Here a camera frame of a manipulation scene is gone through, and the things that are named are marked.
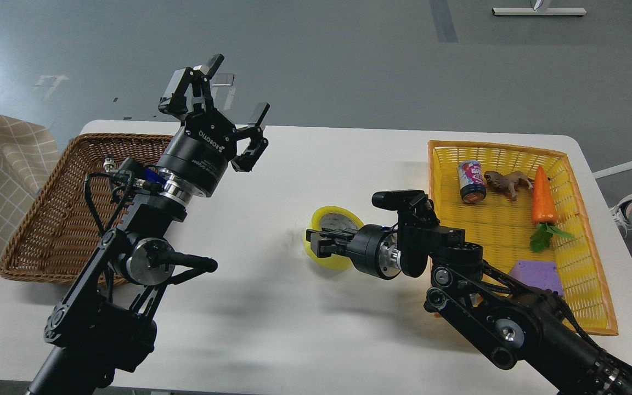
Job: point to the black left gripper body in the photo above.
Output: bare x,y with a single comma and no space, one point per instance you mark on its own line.
200,151

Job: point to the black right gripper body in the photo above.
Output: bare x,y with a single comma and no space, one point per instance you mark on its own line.
373,250

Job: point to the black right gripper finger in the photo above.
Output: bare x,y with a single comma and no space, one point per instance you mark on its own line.
330,237
328,249

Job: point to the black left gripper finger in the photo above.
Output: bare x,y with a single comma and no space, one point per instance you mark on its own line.
254,132
189,91

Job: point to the yellow tape roll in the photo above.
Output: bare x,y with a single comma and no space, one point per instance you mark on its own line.
331,217

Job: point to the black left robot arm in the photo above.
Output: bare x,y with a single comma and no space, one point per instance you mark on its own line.
106,321

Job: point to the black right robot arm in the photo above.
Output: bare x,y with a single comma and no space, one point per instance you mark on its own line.
504,319

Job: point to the small soda can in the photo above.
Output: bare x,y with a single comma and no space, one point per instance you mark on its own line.
472,186

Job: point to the brown toy animal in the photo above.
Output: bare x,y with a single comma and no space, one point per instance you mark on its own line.
507,184

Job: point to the yellow plastic basket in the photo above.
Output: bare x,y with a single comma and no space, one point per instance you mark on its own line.
504,227

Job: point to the brown wicker basket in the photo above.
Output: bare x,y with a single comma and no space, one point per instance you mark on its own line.
58,234

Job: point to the purple foam cube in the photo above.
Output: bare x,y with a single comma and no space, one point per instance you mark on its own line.
540,274

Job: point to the toy carrot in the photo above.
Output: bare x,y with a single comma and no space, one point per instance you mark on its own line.
544,214

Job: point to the white sneaker foot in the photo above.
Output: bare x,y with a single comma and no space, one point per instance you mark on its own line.
620,213

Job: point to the white furniture base bar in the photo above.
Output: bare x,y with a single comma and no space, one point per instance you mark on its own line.
562,12

